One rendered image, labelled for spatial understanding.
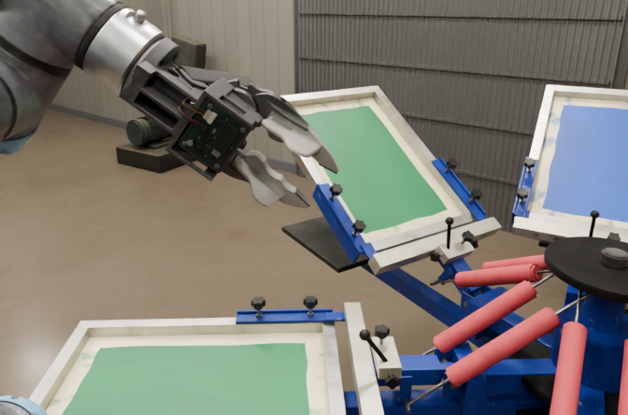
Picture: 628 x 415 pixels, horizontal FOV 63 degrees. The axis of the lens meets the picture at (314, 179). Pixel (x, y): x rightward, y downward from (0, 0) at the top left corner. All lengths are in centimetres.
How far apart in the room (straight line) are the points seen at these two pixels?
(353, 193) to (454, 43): 296
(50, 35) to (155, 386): 115
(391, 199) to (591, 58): 270
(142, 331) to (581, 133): 190
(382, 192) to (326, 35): 358
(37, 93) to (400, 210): 156
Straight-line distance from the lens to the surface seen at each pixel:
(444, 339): 147
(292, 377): 150
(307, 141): 52
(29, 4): 53
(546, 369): 155
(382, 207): 191
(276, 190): 54
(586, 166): 235
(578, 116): 256
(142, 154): 646
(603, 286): 135
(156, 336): 171
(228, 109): 46
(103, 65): 51
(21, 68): 54
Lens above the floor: 193
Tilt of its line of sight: 19 degrees down
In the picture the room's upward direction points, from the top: straight up
